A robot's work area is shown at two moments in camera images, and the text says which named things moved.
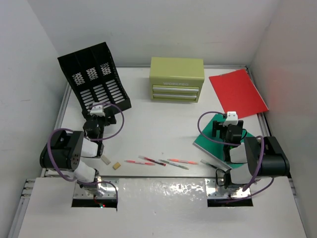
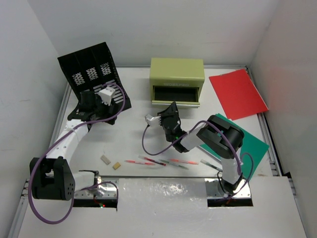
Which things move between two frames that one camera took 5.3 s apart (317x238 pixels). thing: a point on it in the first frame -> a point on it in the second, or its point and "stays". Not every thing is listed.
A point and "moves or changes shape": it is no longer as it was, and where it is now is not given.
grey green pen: (174, 164) stays
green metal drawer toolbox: (174, 79) moves or changes shape
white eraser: (105, 159) stays
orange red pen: (189, 162) stays
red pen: (139, 162) stays
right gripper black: (217, 126) -> (172, 111)
